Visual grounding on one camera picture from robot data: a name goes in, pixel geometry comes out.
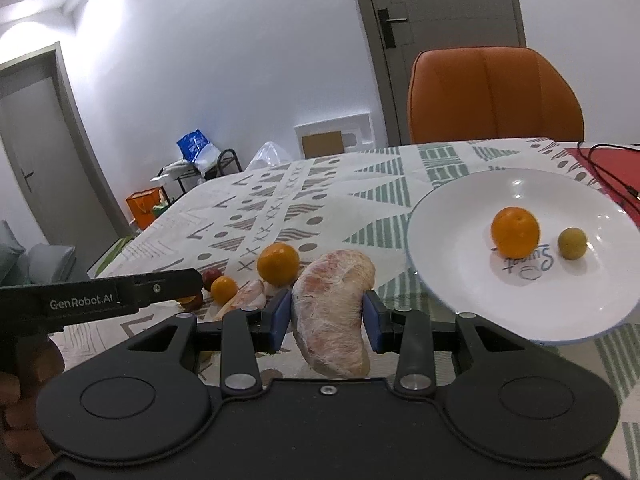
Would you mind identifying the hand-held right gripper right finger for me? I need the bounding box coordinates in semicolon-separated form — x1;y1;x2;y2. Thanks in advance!
363;290;526;392

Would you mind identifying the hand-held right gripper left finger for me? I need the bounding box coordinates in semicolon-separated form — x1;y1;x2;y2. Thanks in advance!
127;289;292;392

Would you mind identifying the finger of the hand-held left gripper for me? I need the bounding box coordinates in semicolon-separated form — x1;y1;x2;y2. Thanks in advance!
121;268;204;309

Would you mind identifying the small peeled pomelo segment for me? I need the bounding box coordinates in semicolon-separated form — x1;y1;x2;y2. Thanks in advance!
215;280;268;322

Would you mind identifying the large peeled pomelo segment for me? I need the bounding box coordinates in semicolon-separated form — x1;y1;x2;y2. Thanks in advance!
291;249;377;379

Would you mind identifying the large orange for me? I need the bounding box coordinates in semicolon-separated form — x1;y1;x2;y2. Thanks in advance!
256;242;300;288
491;207;541;257

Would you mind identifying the small orange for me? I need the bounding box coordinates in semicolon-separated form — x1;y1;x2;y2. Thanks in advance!
210;276;239;306

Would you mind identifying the white plate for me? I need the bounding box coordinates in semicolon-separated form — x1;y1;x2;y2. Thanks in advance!
406;169;640;345

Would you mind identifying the person's left hand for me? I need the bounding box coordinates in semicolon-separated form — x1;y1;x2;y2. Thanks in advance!
0;338;66;467

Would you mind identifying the grey-blue sofa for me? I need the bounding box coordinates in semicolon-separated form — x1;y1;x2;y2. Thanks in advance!
0;219;77;287

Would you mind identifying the orange paper bag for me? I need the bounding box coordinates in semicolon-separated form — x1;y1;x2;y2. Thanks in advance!
125;187;169;231

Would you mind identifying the patterned white tablecloth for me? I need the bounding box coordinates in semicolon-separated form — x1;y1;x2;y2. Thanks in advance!
50;137;640;480

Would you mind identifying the black shoe rack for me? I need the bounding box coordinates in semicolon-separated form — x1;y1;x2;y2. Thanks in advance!
151;148;243;197

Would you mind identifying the blue and white bag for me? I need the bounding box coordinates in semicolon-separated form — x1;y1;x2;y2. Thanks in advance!
176;129;222;173

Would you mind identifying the clear plastic bag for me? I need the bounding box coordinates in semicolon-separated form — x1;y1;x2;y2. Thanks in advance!
248;141;292;171

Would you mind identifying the brown cardboard sheet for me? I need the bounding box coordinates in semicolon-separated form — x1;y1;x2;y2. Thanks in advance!
302;130;345;159

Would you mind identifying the white foam packaging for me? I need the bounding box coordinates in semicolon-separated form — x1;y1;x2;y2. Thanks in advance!
294;113;375;159

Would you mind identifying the green round fruit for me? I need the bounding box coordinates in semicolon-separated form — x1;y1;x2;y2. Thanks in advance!
558;228;588;260

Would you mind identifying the orange leather chair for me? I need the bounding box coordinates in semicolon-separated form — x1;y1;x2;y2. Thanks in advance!
407;47;585;146

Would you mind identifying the red table mat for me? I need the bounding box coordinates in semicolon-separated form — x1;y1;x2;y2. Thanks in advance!
575;145;640;213

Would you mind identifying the grey door with silver handle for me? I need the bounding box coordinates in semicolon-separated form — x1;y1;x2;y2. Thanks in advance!
0;44;132;273

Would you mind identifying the black cable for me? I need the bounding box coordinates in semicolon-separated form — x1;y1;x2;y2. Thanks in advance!
584;142;640;200

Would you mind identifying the black door handle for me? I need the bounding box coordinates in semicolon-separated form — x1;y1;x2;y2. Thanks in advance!
377;8;408;50

